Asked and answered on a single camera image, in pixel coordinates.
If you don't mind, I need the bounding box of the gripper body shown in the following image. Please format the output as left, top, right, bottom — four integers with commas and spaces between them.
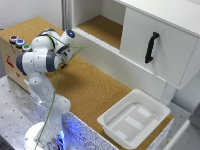
56, 44, 73, 65

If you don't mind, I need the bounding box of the white cabinet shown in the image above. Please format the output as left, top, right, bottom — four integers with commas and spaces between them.
61, 0, 200, 107

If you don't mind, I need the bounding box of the green button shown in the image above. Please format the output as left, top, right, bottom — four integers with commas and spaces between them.
21, 43, 33, 53

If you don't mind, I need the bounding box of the blue button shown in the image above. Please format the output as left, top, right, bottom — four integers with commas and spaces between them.
15, 38, 26, 48

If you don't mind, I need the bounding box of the red button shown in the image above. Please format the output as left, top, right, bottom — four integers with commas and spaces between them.
9, 34, 19, 44

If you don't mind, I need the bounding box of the white plastic box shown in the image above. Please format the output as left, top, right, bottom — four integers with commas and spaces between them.
96, 88, 172, 150

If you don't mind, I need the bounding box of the white sliding door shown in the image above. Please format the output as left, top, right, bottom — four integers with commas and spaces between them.
119, 6, 200, 90

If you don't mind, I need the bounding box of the green cable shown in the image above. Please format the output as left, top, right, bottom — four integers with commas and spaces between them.
33, 33, 90, 150

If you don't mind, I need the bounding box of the black door handle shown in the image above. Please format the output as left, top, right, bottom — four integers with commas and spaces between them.
144, 31, 161, 65

